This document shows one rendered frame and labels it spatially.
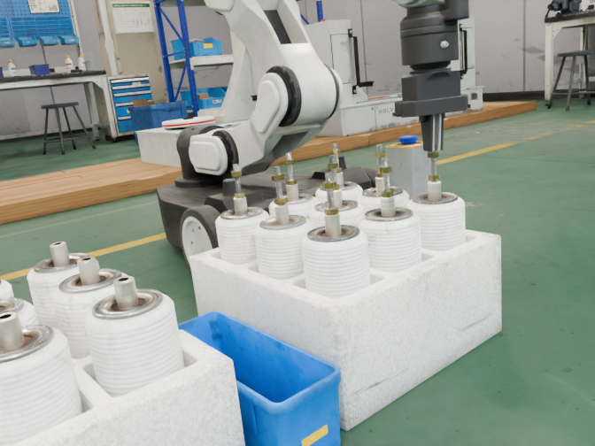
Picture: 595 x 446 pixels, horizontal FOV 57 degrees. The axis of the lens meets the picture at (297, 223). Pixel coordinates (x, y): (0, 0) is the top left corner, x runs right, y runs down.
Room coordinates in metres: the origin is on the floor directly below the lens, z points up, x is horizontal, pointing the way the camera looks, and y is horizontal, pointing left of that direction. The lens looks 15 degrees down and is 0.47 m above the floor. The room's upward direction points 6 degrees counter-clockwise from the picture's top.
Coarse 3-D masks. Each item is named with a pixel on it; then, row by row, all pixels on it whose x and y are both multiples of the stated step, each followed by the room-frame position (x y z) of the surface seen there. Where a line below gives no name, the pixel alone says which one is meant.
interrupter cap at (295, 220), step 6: (294, 216) 0.87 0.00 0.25; (300, 216) 0.86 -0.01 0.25; (264, 222) 0.85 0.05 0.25; (270, 222) 0.85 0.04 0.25; (294, 222) 0.83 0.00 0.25; (300, 222) 0.82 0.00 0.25; (264, 228) 0.82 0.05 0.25; (270, 228) 0.81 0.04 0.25; (276, 228) 0.81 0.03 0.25; (282, 228) 0.81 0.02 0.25; (288, 228) 0.81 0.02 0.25
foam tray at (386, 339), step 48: (480, 240) 0.87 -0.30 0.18; (240, 288) 0.82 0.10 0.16; (288, 288) 0.74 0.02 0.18; (384, 288) 0.71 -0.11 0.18; (432, 288) 0.77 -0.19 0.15; (480, 288) 0.84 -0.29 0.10; (288, 336) 0.73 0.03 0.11; (336, 336) 0.65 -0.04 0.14; (384, 336) 0.70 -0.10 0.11; (432, 336) 0.76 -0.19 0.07; (480, 336) 0.84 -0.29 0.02; (384, 384) 0.69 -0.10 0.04
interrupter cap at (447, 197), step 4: (444, 192) 0.92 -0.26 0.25; (416, 196) 0.92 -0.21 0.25; (420, 196) 0.91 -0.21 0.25; (424, 196) 0.92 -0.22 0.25; (428, 196) 0.92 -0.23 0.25; (444, 196) 0.90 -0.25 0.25; (448, 196) 0.90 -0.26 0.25; (452, 196) 0.89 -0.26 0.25; (456, 196) 0.88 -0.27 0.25; (412, 200) 0.91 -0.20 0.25; (416, 200) 0.89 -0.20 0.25; (420, 200) 0.89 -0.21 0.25; (424, 200) 0.89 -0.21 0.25; (428, 200) 0.90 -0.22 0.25; (440, 200) 0.87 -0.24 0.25; (444, 200) 0.87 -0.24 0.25; (448, 200) 0.86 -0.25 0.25; (452, 200) 0.87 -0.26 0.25; (456, 200) 0.87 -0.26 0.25
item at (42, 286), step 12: (36, 276) 0.71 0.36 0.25; (48, 276) 0.70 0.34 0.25; (60, 276) 0.70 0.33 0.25; (36, 288) 0.71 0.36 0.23; (48, 288) 0.70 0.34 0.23; (36, 300) 0.71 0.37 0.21; (48, 300) 0.70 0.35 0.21; (36, 312) 0.72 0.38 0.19; (48, 312) 0.70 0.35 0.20; (48, 324) 0.70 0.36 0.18
